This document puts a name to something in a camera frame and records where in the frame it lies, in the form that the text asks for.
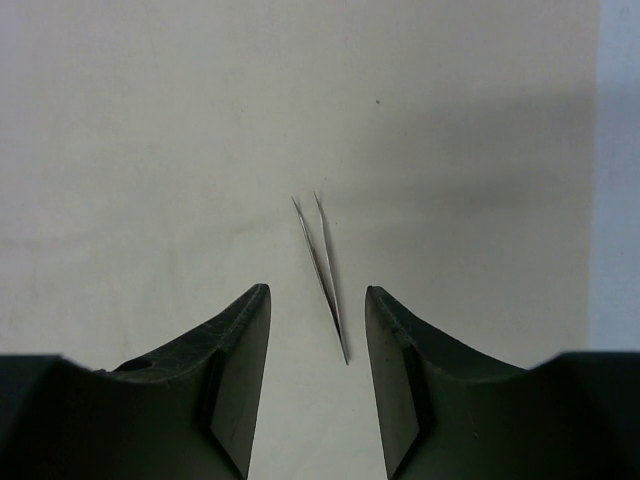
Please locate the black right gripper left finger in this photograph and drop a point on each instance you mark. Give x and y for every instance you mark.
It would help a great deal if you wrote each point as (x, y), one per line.
(185, 410)

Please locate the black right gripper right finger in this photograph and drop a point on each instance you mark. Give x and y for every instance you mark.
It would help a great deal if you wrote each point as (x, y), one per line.
(448, 411)

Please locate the steel tweezers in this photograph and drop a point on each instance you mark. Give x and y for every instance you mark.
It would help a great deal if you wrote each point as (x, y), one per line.
(322, 260)

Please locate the beige cloth wrap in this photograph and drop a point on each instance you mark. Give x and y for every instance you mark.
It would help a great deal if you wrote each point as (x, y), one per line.
(150, 150)

